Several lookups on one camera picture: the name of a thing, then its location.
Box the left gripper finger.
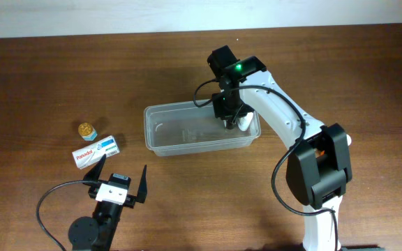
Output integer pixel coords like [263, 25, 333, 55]
[83, 154, 106, 186]
[135, 165, 147, 204]

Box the white Panadol box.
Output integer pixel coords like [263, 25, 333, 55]
[72, 135, 120, 169]

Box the white spray bottle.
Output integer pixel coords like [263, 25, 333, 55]
[237, 112, 254, 132]

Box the small gold lid jar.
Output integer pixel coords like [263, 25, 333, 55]
[77, 122, 97, 141]

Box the orange tube white cap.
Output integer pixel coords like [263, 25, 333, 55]
[314, 134, 352, 158]

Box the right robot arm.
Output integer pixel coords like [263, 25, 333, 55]
[207, 45, 352, 250]

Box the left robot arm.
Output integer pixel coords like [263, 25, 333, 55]
[68, 155, 147, 251]

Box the clear plastic container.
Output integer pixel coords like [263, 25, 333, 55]
[144, 101, 261, 157]

